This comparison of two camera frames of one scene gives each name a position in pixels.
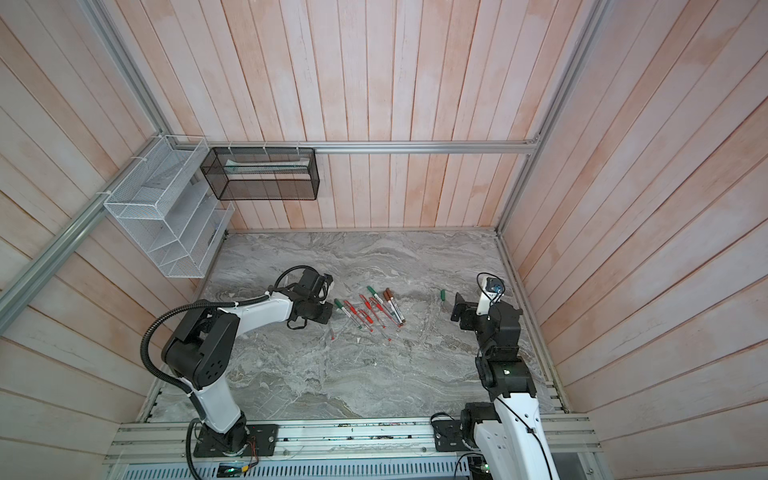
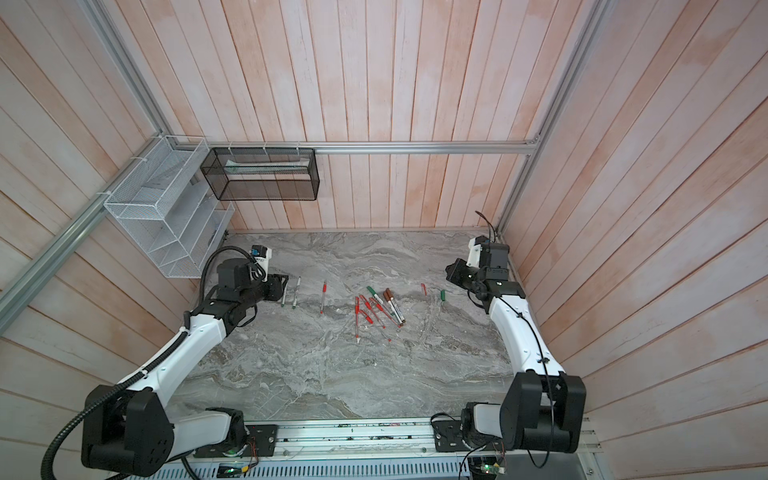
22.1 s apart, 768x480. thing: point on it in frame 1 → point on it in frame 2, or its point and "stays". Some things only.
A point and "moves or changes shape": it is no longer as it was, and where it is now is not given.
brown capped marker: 391,298 stays
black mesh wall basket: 262,173 stays
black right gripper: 470,312 → 456,270
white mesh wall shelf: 164,204 stays
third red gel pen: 369,306 stays
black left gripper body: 318,312 → 268,289
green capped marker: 339,304 moves or changes shape
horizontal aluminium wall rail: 530,146 stays
